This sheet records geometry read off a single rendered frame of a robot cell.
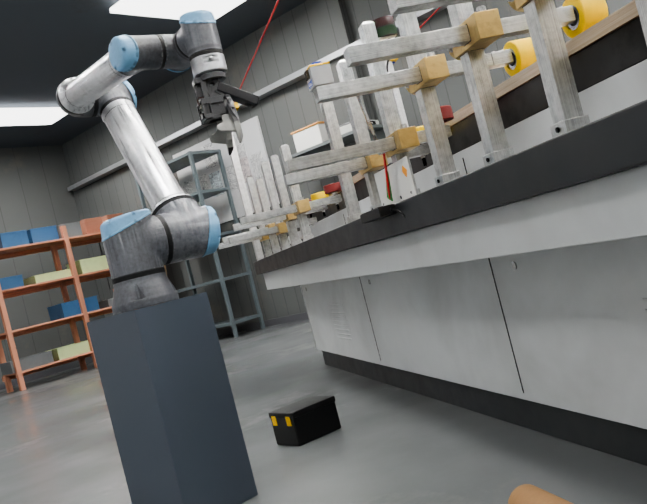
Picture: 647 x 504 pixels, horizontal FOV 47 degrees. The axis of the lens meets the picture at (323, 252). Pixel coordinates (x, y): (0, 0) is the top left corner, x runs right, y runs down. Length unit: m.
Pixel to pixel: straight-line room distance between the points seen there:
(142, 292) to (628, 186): 1.36
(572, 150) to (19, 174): 10.99
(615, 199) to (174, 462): 1.33
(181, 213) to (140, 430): 0.62
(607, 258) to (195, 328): 1.12
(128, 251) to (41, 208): 9.77
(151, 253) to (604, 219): 1.31
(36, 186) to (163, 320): 9.94
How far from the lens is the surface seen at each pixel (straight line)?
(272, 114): 8.75
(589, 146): 1.18
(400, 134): 1.87
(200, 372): 2.13
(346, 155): 1.86
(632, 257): 1.57
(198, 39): 2.00
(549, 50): 1.28
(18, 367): 9.73
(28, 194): 11.86
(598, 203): 1.26
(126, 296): 2.13
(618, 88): 1.50
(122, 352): 2.12
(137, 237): 2.14
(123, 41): 2.04
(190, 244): 2.21
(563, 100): 1.26
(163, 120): 10.24
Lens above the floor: 0.60
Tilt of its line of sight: 1 degrees up
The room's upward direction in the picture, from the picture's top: 14 degrees counter-clockwise
